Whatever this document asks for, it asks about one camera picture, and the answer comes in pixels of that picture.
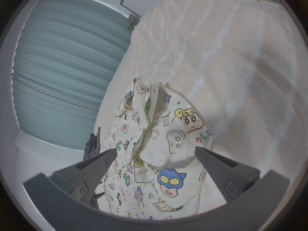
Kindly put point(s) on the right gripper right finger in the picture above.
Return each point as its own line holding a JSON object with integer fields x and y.
{"x": 223, "y": 172}

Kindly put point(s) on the white printed pyjama top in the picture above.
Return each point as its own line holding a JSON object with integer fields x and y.
{"x": 168, "y": 182}

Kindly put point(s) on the pile of clothes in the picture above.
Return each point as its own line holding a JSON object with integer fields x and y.
{"x": 91, "y": 145}

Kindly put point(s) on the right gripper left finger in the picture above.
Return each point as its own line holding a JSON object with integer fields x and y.
{"x": 86, "y": 172}

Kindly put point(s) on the bed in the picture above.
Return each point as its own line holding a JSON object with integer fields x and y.
{"x": 216, "y": 56}

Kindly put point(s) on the blue-green curtain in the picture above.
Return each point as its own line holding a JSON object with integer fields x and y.
{"x": 60, "y": 56}

